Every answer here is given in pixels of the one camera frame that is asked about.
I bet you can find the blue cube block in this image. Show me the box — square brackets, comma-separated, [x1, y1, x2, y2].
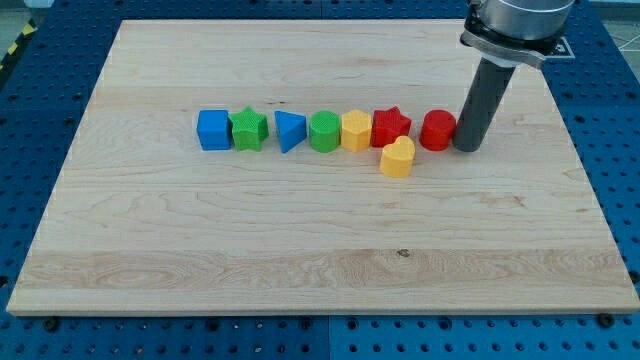
[196, 110, 232, 151]

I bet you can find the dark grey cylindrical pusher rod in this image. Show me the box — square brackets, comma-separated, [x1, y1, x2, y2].
[452, 58, 515, 152]

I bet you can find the light wooden board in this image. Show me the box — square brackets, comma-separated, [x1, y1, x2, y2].
[7, 20, 639, 316]

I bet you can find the green star block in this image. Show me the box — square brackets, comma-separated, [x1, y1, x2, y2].
[229, 106, 269, 151]

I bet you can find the red cylinder block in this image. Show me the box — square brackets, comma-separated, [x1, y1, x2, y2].
[419, 109, 456, 151]

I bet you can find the red star block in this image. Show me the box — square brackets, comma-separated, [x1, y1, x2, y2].
[371, 106, 412, 147]

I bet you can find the yellow heart block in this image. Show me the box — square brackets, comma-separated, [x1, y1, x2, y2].
[379, 136, 416, 178]

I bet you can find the yellow hexagon block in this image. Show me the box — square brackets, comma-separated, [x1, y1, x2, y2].
[341, 109, 372, 152]

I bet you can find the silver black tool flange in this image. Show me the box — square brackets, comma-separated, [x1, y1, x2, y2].
[460, 0, 564, 68]

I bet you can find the green cylinder block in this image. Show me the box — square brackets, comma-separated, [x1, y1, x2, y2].
[309, 110, 340, 153]

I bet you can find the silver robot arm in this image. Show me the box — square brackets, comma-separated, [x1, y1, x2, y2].
[452, 0, 574, 152]

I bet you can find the blue triangle block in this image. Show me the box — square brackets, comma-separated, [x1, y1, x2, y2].
[274, 111, 307, 153]

